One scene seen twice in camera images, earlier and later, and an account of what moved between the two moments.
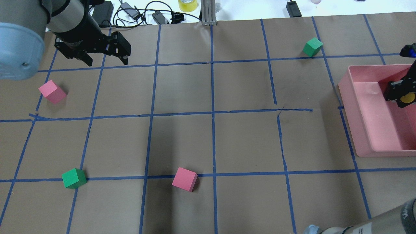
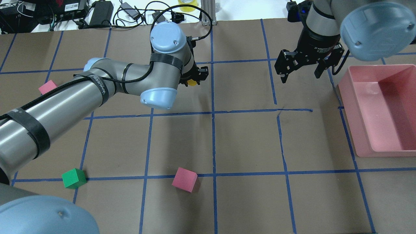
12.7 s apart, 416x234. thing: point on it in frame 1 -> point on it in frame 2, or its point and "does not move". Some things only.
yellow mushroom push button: [408, 98] -> [191, 82]
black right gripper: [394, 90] -> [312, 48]
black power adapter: [293, 9] -> [103, 10]
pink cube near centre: [185, 179] does not move
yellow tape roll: [188, 6] does not move
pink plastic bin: [379, 127] does not move
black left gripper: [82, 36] -> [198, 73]
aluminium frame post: [208, 13] does not move
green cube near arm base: [74, 178] does not move
